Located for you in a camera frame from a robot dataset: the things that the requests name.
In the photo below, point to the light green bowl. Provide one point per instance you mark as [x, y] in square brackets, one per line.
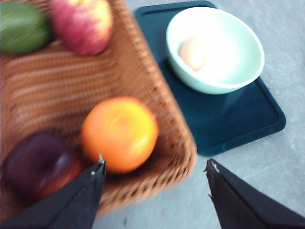
[213, 51]

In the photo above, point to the orange tangerine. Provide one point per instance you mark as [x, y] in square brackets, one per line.
[122, 131]

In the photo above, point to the dark purple plum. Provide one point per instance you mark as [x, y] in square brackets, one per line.
[41, 163]

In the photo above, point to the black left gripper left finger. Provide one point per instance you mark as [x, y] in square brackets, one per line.
[74, 205]

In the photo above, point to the beige egg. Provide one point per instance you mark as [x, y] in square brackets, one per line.
[194, 52]

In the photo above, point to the dark blue rectangular tray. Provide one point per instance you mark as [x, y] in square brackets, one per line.
[217, 122]

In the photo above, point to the brown wicker basket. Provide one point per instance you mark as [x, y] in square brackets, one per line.
[52, 91]

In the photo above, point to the red yellow apple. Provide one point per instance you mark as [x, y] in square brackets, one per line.
[83, 27]

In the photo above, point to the green avocado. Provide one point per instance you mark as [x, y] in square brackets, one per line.
[24, 27]

